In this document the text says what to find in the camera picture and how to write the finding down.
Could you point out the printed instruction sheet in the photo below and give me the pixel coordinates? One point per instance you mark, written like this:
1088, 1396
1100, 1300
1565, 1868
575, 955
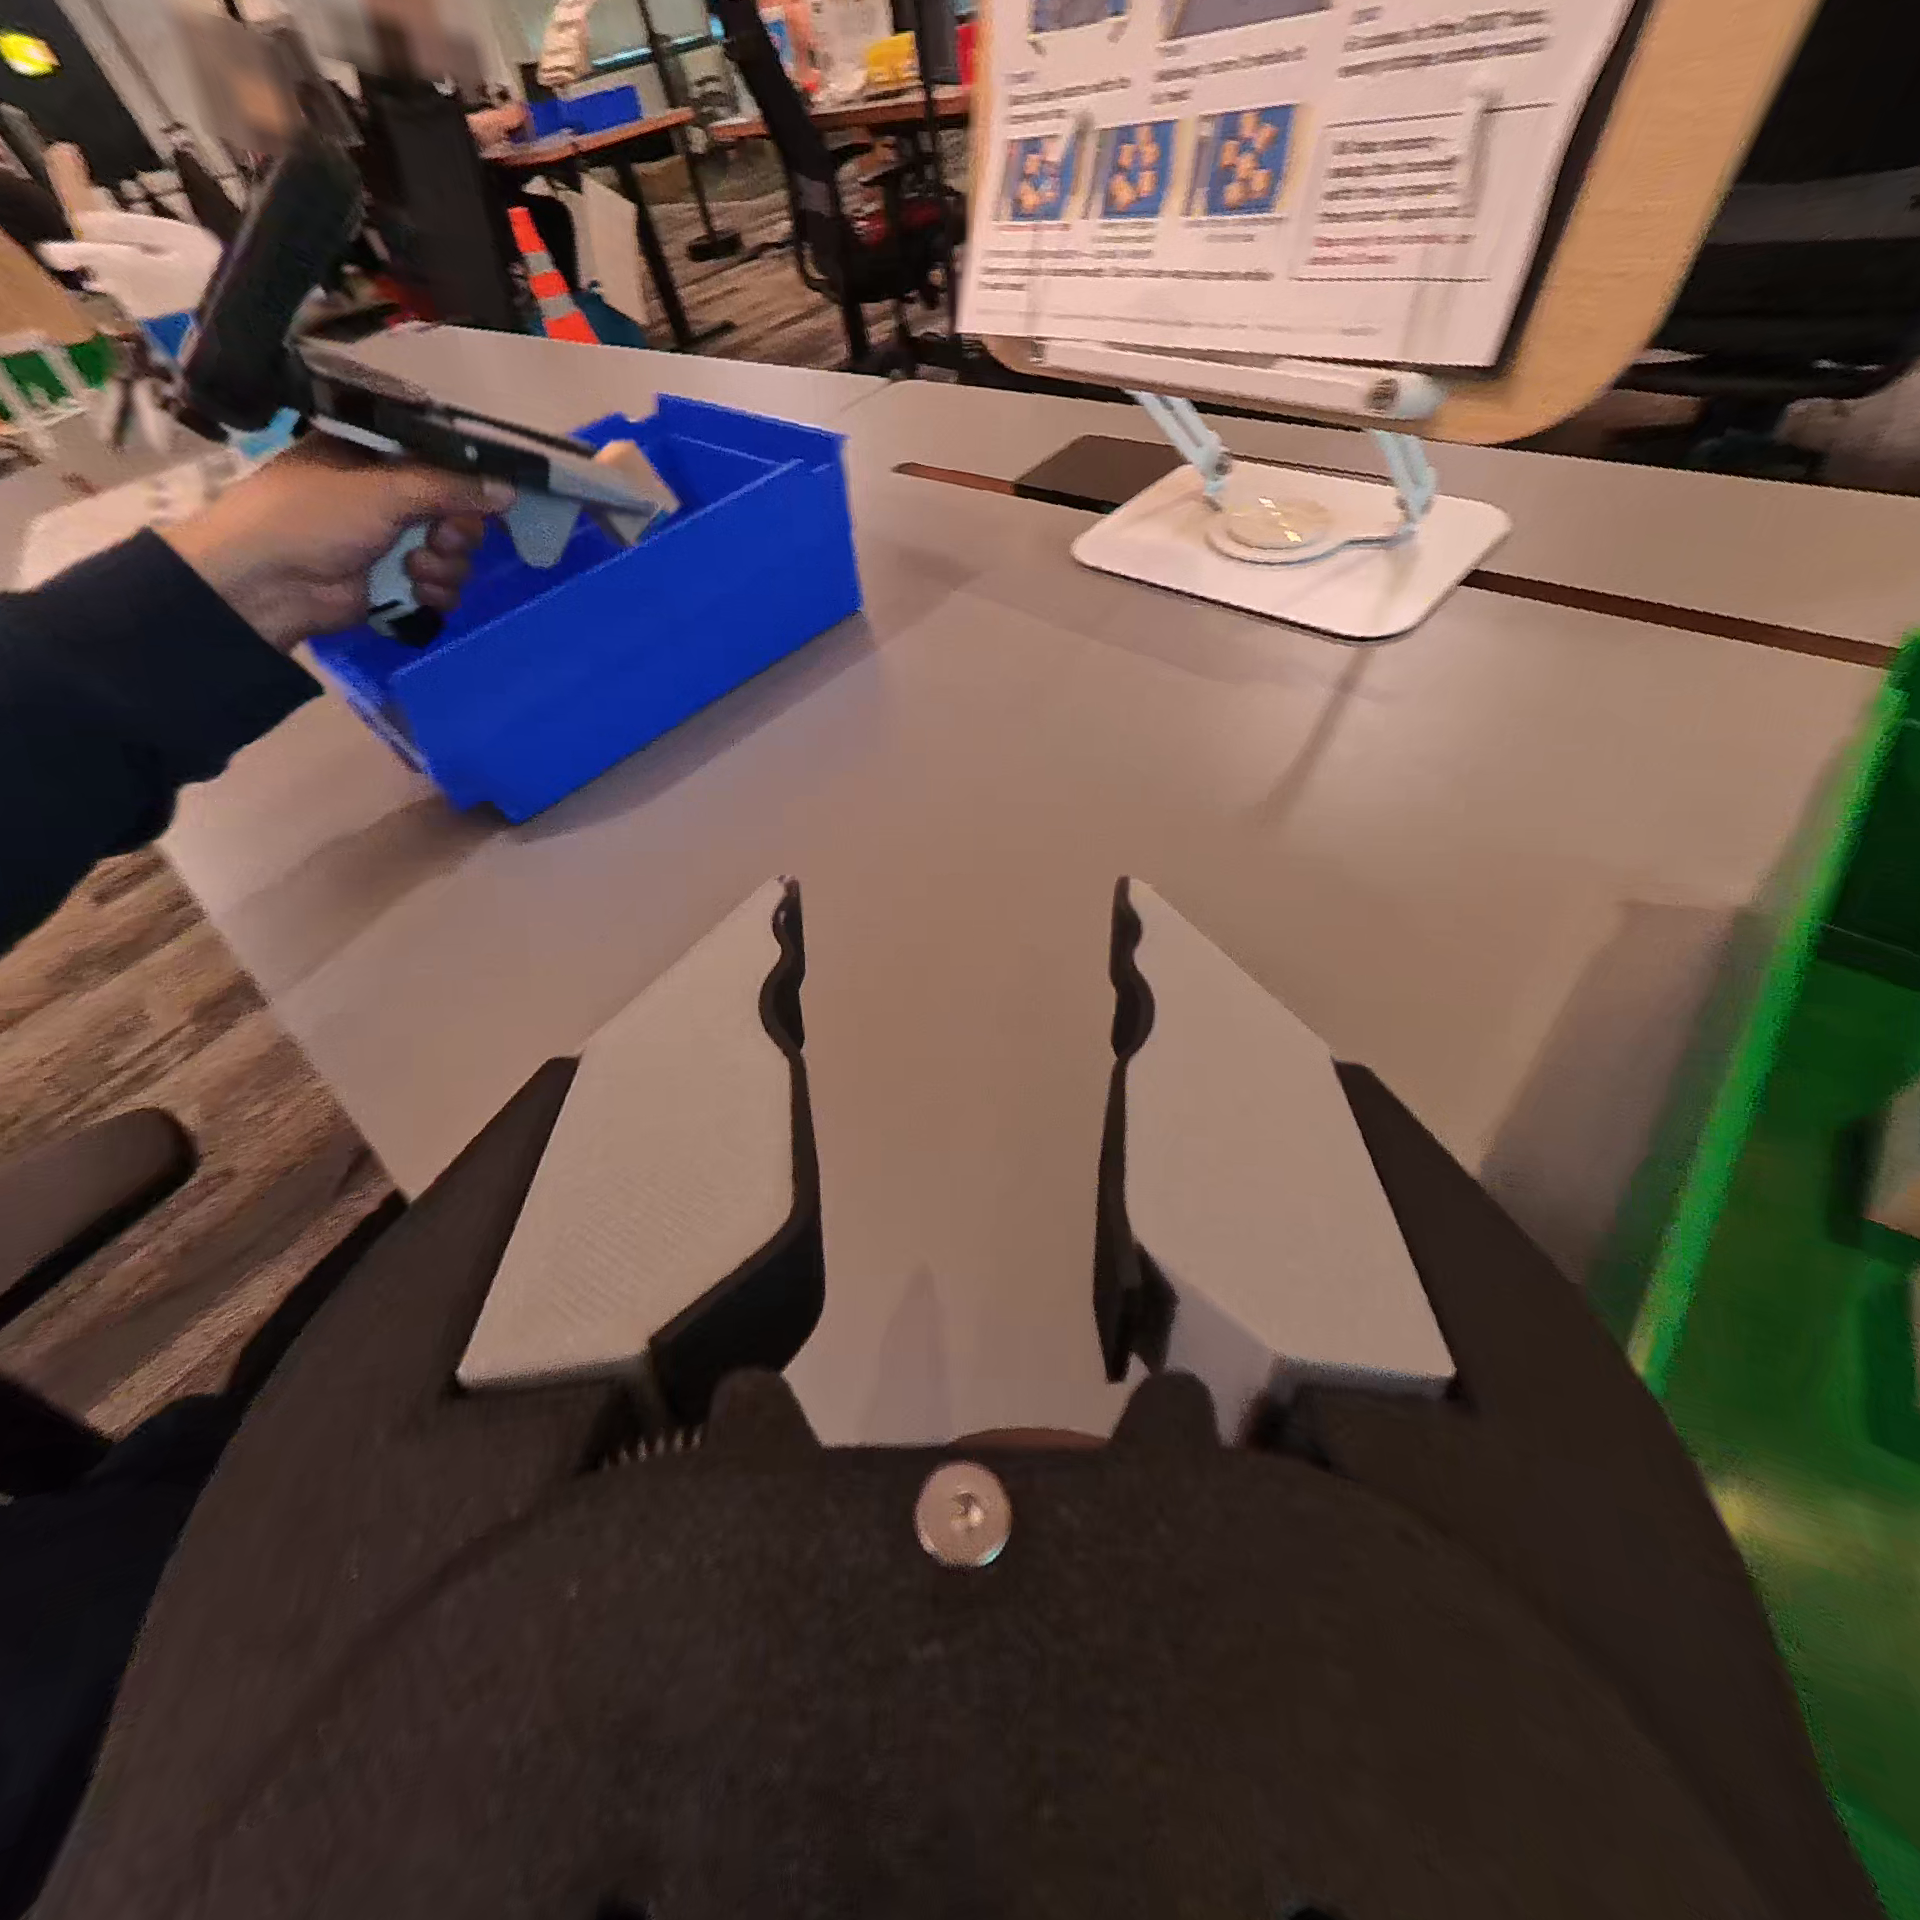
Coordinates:
1349, 180

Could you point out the person's dark clothed leg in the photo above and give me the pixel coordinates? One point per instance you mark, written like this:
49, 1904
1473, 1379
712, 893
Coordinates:
75, 1650

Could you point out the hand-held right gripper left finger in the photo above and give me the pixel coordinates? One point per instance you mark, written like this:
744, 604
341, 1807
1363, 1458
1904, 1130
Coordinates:
660, 1201

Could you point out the blue plastic bin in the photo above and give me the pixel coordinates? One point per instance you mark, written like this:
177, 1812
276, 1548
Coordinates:
628, 675

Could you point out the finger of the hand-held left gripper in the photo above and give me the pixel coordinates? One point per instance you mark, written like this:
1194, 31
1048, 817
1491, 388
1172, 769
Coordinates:
628, 476
543, 516

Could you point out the black office chair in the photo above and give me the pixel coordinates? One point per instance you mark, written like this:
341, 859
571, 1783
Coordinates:
818, 180

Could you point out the person's left hand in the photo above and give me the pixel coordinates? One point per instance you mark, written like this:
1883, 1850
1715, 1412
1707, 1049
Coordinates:
299, 523

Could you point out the person's left forearm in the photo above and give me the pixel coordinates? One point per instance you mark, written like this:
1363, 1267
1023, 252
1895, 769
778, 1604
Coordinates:
120, 675

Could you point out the orange traffic cone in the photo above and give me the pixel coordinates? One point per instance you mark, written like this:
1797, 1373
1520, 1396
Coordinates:
552, 283

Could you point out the small blue storage bin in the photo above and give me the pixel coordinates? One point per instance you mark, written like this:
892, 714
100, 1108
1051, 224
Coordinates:
585, 112

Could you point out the instruction sheet on white stand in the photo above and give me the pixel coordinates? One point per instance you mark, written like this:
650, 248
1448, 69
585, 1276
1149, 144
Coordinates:
1395, 569

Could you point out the grey chair armrest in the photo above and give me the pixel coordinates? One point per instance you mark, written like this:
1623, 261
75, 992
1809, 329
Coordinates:
89, 1201

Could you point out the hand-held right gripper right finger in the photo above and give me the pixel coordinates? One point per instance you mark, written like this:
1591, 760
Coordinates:
1276, 1201

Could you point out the green plastic bin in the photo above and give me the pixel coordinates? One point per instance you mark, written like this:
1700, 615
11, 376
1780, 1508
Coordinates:
1769, 1425

